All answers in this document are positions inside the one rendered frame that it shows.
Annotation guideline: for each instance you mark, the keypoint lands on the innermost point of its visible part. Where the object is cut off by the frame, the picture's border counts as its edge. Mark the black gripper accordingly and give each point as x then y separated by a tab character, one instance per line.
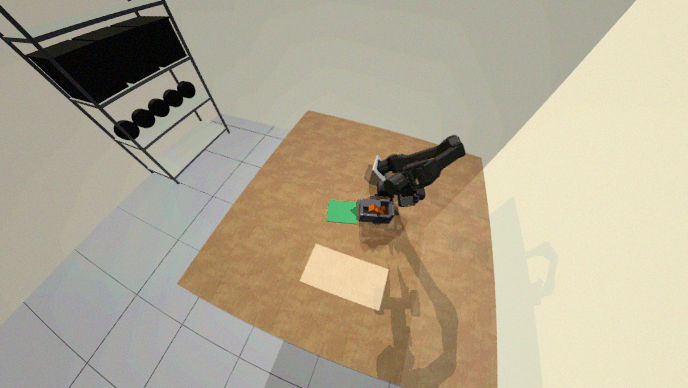
382	192

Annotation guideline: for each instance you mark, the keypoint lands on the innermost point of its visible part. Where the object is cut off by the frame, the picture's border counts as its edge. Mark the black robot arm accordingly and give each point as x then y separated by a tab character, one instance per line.
408	168

